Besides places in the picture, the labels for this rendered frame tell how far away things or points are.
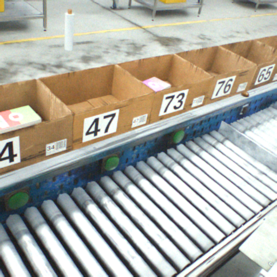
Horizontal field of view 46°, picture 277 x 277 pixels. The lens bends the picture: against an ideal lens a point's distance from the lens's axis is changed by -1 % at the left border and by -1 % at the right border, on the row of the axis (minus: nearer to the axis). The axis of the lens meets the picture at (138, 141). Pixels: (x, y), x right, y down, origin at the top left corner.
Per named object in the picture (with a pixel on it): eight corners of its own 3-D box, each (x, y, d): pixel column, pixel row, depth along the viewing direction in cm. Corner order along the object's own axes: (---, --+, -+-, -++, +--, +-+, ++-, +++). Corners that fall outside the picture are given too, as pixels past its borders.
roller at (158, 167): (229, 243, 123) (233, 235, 120) (143, 164, 152) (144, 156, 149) (236, 237, 126) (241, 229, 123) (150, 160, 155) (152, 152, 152)
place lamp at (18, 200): (10, 213, 110) (8, 199, 105) (8, 210, 110) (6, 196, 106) (30, 205, 114) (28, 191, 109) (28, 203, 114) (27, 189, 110)
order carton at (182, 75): (149, 125, 146) (156, 92, 136) (111, 94, 163) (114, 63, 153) (205, 105, 169) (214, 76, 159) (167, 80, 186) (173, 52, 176)
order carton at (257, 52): (247, 91, 192) (257, 65, 182) (210, 70, 208) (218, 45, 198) (281, 80, 215) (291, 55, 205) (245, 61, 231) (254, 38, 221)
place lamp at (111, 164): (105, 173, 132) (106, 160, 128) (103, 172, 133) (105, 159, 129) (119, 168, 136) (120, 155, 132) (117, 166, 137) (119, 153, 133)
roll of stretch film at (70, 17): (64, 50, 413) (65, 10, 384) (64, 47, 422) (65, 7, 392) (73, 51, 416) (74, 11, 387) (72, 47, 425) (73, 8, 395)
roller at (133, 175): (207, 260, 116) (211, 252, 113) (120, 173, 145) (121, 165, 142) (216, 253, 119) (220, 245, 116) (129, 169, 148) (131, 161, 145)
